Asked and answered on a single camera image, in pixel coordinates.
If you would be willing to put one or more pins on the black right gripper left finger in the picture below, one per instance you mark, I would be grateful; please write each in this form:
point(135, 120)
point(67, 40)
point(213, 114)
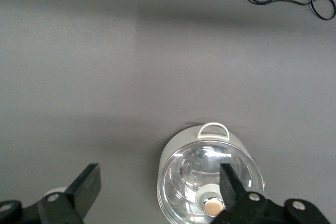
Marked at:
point(78, 195)

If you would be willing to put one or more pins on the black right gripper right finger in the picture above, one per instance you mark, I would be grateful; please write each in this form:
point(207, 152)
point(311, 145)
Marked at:
point(233, 203)

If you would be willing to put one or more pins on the glass pot lid copper knob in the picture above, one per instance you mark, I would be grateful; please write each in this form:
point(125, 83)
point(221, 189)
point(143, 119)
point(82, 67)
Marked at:
point(189, 176)

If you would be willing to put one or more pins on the grey-green stock pot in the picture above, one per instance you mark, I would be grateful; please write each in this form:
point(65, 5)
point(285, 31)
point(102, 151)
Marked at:
point(178, 140)

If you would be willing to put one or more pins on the dark grey table cover sheet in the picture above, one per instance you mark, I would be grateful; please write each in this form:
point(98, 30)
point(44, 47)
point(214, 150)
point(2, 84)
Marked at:
point(131, 64)

